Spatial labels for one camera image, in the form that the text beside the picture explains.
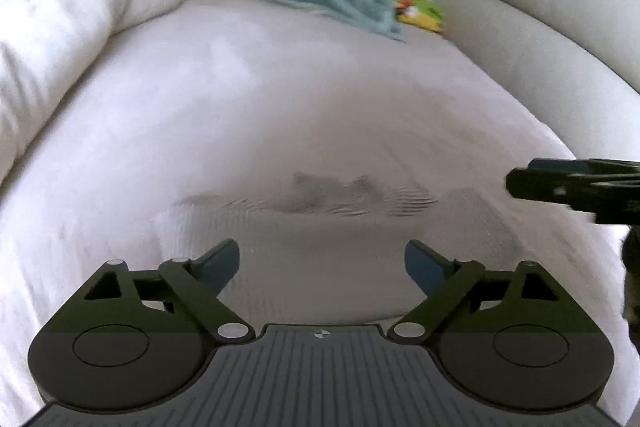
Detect pale pink bed sheet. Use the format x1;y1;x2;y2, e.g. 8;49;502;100
1;0;639;426

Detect grey striped garment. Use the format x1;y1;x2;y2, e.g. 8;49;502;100
154;173;526;327

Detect cream padded headboard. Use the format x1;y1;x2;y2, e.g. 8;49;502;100
434;0;639;160

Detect beige rolled duvet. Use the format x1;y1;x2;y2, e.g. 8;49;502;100
1;0;182;174

